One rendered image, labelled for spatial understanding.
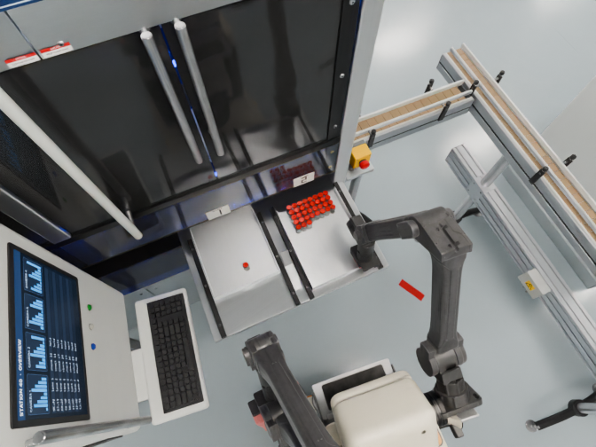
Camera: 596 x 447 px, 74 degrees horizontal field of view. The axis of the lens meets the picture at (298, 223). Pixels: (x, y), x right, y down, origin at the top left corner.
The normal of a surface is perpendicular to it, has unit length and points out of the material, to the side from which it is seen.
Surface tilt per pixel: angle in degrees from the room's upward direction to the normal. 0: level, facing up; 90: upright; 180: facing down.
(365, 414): 42
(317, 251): 0
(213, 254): 0
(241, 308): 0
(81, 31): 90
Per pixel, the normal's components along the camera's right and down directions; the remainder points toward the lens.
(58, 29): 0.40, 0.84
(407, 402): -0.21, -0.88
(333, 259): 0.00, -0.39
